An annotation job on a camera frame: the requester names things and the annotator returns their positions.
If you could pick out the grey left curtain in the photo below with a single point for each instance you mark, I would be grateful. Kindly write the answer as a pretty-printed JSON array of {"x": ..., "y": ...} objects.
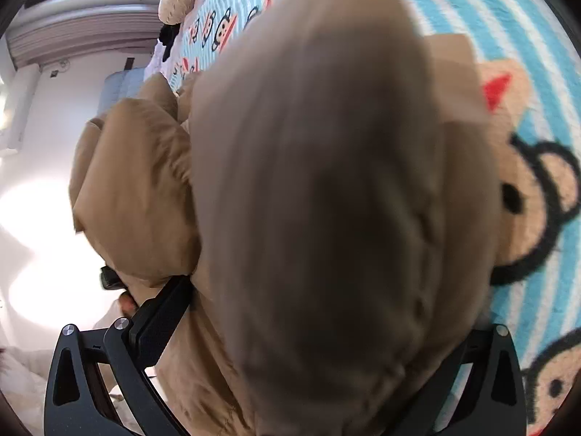
[{"x": 132, "y": 28}]

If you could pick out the black folded cloth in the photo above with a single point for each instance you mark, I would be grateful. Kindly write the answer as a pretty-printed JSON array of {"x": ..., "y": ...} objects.
[{"x": 167, "y": 36}]

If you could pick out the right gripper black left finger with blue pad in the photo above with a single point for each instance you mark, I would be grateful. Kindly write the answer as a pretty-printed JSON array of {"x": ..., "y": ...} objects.
[{"x": 76, "y": 401}]

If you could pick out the person's hand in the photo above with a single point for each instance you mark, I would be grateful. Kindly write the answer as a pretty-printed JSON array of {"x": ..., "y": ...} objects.
[{"x": 127, "y": 305}]

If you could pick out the tan quilted puffer jacket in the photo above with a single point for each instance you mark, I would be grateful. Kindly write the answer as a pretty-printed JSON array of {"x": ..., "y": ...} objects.
[{"x": 328, "y": 186}]

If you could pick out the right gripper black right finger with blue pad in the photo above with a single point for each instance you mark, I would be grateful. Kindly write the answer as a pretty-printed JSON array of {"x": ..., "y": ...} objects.
[{"x": 492, "y": 402}]

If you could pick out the blue striped monkey blanket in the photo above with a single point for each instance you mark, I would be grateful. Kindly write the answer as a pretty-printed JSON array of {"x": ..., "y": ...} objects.
[{"x": 533, "y": 99}]

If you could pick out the grey quilted headboard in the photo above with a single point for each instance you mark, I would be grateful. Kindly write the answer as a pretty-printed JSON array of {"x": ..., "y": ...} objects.
[{"x": 118, "y": 86}]

